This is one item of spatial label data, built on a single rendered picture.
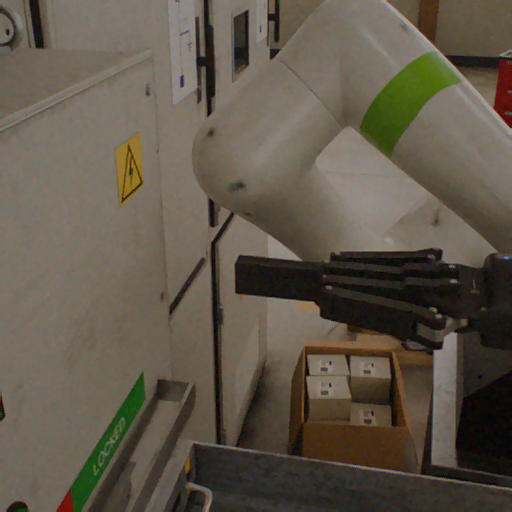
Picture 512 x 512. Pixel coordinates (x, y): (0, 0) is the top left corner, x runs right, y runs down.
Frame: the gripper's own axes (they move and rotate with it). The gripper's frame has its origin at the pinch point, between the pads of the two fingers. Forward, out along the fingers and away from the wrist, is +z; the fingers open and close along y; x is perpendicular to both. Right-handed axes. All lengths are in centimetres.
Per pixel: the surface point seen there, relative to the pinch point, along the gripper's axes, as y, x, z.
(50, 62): 4.1, 16.1, 20.4
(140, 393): 0.7, -14.5, 13.5
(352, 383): 137, -110, -1
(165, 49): 64, 7, 31
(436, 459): 36, -48, -19
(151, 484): -7.7, -17.5, 9.5
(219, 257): 95, -47, 31
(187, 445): 11.7, -30.4, 12.8
